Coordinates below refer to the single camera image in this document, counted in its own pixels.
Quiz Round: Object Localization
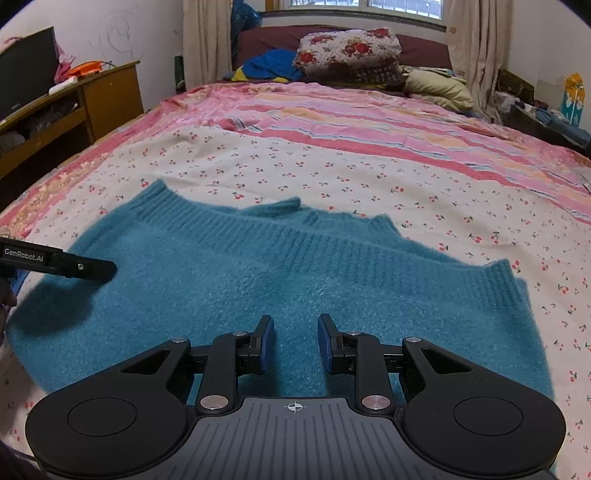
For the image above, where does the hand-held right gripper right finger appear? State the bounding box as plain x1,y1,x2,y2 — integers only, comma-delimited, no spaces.
318,313,472,417

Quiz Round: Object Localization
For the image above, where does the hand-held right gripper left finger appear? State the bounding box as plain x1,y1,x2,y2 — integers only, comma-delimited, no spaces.
121,315,276,417

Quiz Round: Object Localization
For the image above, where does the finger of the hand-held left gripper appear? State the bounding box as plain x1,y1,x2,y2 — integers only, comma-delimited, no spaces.
46,251,117,283
10,270,31,298

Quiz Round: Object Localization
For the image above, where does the teal knit sweater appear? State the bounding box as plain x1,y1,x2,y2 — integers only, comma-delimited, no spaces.
6,179,556,408

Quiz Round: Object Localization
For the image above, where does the person's left hand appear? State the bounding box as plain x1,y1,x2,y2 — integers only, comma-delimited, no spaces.
0,276,18,344

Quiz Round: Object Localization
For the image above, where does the wooden desk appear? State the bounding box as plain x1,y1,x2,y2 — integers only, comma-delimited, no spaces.
0,60,145,197

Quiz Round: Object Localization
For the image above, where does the black monitor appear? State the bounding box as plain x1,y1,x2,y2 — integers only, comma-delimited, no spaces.
0,26,59,121

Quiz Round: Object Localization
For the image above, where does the pink cloth on desk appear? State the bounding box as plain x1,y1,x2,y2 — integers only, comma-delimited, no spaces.
54,41,76,80

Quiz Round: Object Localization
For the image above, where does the pink striped blanket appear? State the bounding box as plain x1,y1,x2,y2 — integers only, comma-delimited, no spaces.
0,78,591,236

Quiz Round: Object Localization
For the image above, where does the beige curtain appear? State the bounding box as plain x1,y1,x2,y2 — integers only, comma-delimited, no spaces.
182,0,234,88
442,0,514,123

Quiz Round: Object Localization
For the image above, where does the blue crumpled cloth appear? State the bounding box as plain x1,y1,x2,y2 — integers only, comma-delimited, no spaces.
224,49,306,85

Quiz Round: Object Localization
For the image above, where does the olive green pillow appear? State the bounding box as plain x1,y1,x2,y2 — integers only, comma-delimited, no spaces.
403,68,474,112

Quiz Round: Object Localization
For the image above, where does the blue plastic bag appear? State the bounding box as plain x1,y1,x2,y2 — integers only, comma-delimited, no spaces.
230,0,263,71

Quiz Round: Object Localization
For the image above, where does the floral folded quilt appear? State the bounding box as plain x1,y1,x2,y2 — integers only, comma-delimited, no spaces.
294,28,403,80

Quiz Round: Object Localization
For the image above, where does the maroon sofa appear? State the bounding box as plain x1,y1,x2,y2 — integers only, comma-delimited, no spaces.
235,25,454,86

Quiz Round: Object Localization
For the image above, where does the dark nightstand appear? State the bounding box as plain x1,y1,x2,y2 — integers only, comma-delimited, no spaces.
495,69,591,155

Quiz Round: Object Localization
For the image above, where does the window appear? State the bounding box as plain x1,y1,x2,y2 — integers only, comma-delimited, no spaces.
276,0,445,20

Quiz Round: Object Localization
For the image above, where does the yellow and teal carton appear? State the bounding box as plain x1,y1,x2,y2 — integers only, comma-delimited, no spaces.
560,72,587,126

